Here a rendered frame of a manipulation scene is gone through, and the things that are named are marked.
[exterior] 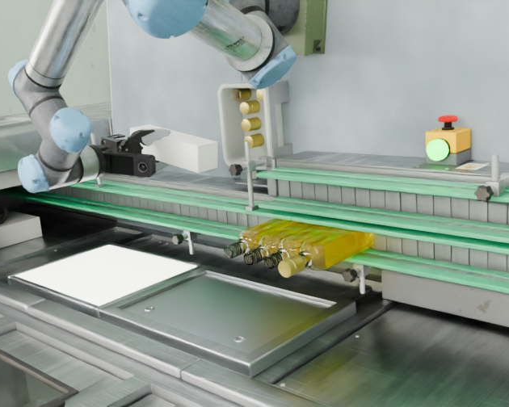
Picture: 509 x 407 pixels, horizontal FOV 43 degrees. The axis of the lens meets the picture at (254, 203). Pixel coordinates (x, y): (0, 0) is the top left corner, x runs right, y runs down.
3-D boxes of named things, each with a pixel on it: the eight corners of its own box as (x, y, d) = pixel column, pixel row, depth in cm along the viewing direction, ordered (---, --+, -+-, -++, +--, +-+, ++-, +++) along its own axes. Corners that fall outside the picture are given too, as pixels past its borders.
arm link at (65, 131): (38, 94, 122) (23, 131, 129) (65, 140, 119) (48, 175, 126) (74, 90, 128) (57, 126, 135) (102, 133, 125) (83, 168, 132)
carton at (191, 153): (149, 124, 162) (129, 127, 158) (217, 141, 147) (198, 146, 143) (149, 148, 164) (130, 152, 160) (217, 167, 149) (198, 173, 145)
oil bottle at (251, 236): (295, 232, 161) (235, 257, 146) (293, 210, 160) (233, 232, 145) (313, 235, 157) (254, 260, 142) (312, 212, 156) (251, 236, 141)
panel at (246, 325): (111, 250, 201) (7, 285, 177) (110, 241, 200) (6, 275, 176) (356, 313, 141) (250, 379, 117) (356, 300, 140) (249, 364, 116)
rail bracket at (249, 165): (266, 202, 165) (232, 214, 156) (261, 136, 161) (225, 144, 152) (275, 203, 163) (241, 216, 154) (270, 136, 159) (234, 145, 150)
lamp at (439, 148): (431, 158, 138) (423, 161, 136) (430, 137, 137) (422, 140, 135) (450, 160, 135) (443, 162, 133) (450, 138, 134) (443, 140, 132)
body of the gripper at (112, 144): (121, 132, 150) (76, 140, 142) (145, 138, 145) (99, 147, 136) (123, 164, 153) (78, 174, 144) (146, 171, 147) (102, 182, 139)
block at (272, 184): (283, 189, 169) (265, 195, 164) (280, 153, 167) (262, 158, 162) (294, 190, 167) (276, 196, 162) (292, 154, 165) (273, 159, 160)
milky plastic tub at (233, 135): (245, 161, 185) (224, 166, 179) (238, 81, 180) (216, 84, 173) (292, 165, 173) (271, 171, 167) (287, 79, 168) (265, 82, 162)
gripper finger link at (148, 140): (153, 116, 154) (124, 133, 149) (170, 120, 150) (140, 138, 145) (157, 128, 156) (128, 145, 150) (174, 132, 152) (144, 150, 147)
